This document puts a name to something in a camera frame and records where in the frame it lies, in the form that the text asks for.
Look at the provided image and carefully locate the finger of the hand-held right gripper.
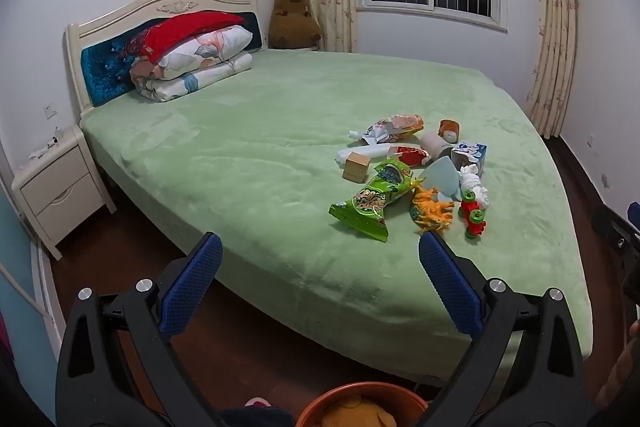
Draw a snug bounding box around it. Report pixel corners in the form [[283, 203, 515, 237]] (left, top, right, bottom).
[[591, 201, 640, 258]]

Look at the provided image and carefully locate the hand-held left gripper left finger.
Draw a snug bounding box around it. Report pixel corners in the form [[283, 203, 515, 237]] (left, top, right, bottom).
[[55, 232, 223, 427]]

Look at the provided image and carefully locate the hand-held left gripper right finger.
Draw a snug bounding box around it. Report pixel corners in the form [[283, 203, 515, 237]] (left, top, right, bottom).
[[418, 231, 586, 427]]

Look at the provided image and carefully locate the white foam block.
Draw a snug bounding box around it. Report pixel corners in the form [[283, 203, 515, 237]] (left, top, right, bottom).
[[336, 143, 396, 165]]

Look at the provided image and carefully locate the orange basin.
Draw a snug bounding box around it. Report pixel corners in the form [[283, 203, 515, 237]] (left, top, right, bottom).
[[302, 382, 430, 427]]

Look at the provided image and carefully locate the person's right hand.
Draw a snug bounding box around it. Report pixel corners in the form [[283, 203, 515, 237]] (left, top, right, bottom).
[[595, 319, 640, 408]]

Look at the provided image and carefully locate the red and green toy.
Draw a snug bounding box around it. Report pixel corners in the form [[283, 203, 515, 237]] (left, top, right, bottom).
[[460, 189, 488, 239]]

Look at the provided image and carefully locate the orange toy dinosaur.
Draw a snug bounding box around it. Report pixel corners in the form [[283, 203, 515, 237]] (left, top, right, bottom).
[[410, 186, 455, 235]]

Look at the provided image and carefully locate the crumpled white tissue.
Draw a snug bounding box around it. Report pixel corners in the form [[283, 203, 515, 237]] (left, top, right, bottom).
[[459, 166, 490, 208]]

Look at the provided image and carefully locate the green snack bag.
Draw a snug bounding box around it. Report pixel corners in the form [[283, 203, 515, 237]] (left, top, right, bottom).
[[328, 159, 415, 244]]

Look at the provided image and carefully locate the blue tissue box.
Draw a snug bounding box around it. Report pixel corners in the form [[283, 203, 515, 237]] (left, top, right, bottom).
[[451, 142, 488, 178]]

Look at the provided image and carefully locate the crumpled red paper cup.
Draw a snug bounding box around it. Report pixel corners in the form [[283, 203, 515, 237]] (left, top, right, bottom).
[[389, 145, 432, 166]]

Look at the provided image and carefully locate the beige cylindrical bottle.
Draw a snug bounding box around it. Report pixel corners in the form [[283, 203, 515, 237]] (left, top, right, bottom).
[[419, 131, 458, 164]]

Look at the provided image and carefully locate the small wooden cube box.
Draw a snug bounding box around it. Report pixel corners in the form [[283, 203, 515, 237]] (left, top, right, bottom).
[[342, 152, 371, 182]]

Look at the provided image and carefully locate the cream nightstand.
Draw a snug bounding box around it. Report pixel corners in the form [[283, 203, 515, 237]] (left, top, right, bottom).
[[11, 124, 118, 260]]

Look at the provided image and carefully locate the yellow plush item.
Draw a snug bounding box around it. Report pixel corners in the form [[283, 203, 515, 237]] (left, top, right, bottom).
[[320, 397, 396, 427]]

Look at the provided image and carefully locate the orange and white spout pouch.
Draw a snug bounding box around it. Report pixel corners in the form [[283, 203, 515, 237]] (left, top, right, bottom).
[[348, 114, 425, 146]]

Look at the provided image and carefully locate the small white clutter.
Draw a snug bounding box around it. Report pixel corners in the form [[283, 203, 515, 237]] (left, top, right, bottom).
[[27, 129, 63, 158]]

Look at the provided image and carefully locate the cream and blue headboard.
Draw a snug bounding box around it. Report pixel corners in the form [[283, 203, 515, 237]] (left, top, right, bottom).
[[63, 0, 264, 120]]

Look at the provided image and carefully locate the floral pillow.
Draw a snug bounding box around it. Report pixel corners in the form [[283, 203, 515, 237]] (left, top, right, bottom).
[[131, 26, 254, 82]]

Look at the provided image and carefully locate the red pillow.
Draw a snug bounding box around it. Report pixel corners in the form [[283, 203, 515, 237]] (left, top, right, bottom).
[[140, 12, 247, 64]]

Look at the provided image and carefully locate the large brown plush toy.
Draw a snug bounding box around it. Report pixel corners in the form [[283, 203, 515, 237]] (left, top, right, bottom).
[[269, 0, 322, 52]]

